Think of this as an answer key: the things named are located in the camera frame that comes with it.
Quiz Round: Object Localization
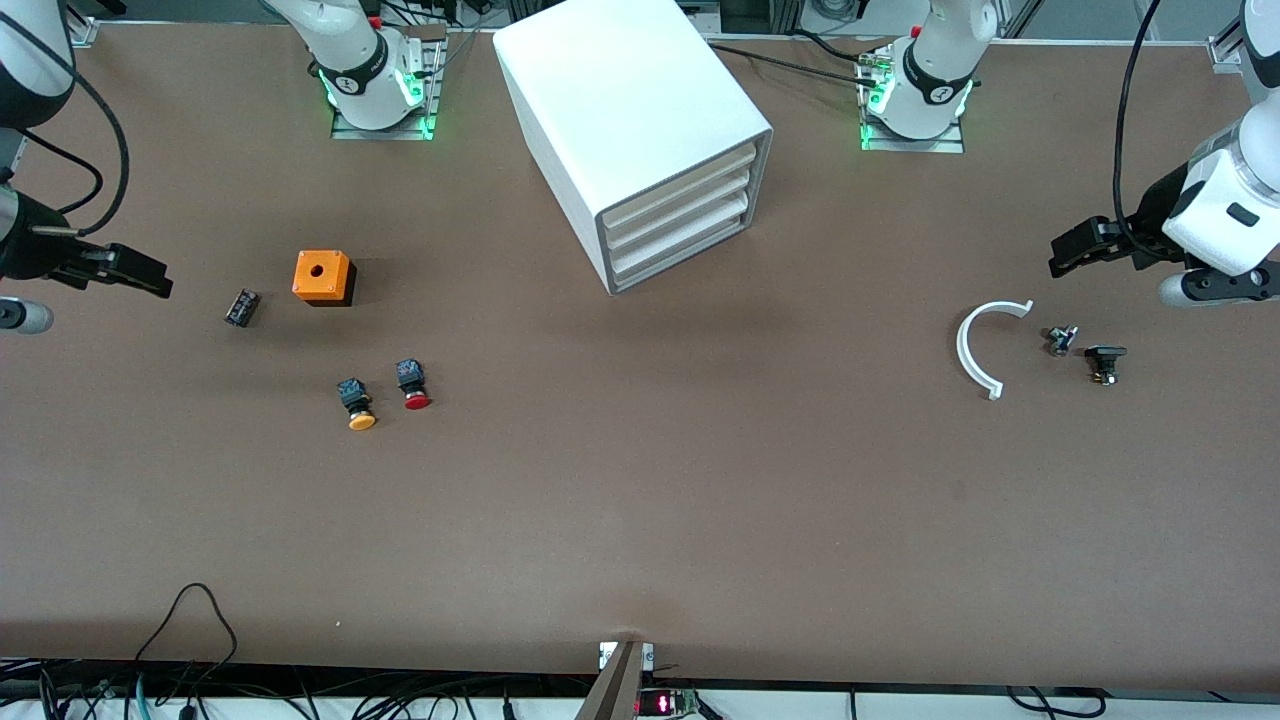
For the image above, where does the red push button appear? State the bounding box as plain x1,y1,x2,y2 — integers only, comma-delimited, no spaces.
395,359,433,411

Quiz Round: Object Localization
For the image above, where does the white plastic drawer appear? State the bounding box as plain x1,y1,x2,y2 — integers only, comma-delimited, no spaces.
604,143,759,233
612,215,749,289
610,192,751,271
607,168,753,253

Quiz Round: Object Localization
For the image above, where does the orange push button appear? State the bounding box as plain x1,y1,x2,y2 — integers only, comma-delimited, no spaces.
337,377,379,432

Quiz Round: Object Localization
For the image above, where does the white drawer cabinet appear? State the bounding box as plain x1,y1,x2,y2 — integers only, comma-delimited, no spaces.
493,0,776,296

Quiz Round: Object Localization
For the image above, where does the white curved plastic piece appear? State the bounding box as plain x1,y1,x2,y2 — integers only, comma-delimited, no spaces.
956,299,1035,401

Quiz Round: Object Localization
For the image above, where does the orange box with hole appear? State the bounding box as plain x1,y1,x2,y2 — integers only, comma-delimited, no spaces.
292,250,357,308

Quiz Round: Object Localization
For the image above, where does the black switch component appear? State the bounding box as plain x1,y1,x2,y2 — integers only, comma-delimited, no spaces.
1084,344,1129,387

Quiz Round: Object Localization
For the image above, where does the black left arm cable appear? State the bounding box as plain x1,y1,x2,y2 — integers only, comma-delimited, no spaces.
1113,0,1166,251

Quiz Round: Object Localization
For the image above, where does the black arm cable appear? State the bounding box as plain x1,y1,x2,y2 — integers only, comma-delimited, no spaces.
1113,0,1166,251
15,20,132,238

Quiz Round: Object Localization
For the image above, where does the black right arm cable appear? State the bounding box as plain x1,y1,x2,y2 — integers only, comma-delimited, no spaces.
15,20,132,238

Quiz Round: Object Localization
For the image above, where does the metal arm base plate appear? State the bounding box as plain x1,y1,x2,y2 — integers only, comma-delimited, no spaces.
858,50,967,154
330,38,443,141

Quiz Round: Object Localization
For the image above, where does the black looped cable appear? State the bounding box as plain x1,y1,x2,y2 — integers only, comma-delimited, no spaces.
133,582,239,668

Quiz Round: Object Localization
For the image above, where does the black cable on table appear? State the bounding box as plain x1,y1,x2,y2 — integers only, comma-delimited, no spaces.
708,30,883,89

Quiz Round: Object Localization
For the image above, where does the tangled black cable bundle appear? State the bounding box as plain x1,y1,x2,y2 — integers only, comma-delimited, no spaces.
0,660,601,720

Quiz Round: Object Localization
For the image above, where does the black floor cable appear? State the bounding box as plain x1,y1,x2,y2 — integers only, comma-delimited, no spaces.
1005,685,1109,719

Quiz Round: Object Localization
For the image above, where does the grey aluminium mount bar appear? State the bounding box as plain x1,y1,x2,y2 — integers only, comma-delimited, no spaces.
575,640,657,720

